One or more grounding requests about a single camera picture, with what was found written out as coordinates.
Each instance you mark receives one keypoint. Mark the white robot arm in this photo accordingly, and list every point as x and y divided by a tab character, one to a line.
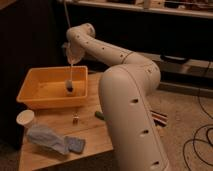
132	130

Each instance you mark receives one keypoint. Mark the green object on table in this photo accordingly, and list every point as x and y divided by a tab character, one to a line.
99	115

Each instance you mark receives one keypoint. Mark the small brown bottle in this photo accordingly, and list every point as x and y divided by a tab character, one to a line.
75	119

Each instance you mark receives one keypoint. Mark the striped object on floor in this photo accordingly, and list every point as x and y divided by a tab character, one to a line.
159	118

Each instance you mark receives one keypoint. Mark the low wooden shelf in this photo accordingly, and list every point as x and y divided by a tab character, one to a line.
180	66

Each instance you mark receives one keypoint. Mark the white paper cup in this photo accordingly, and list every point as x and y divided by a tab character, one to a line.
26	118

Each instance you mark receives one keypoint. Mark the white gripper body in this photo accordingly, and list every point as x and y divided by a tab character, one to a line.
74	54

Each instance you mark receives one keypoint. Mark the orange plastic tub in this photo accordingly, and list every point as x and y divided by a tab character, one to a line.
44	88

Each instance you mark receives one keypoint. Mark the black device on shelf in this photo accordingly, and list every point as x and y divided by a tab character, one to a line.
173	59

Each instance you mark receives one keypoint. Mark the blue grey cloth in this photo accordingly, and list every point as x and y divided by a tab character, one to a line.
44	136

